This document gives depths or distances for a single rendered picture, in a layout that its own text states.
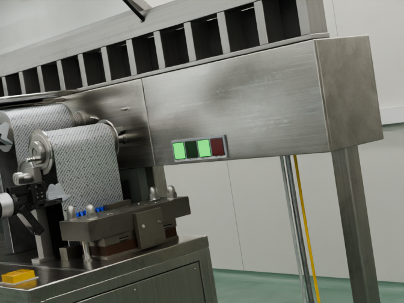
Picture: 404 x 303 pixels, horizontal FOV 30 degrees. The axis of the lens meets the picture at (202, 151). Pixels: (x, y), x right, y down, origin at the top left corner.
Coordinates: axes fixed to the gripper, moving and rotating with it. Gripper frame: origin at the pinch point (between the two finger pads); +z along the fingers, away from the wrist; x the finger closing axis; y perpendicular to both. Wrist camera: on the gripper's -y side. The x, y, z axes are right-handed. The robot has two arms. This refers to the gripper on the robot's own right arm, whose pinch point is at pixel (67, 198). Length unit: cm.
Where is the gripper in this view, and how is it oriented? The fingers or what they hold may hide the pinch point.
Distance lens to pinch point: 245.0
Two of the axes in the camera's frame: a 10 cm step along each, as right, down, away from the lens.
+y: -1.6, -9.9, -0.5
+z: 7.3, -1.5, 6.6
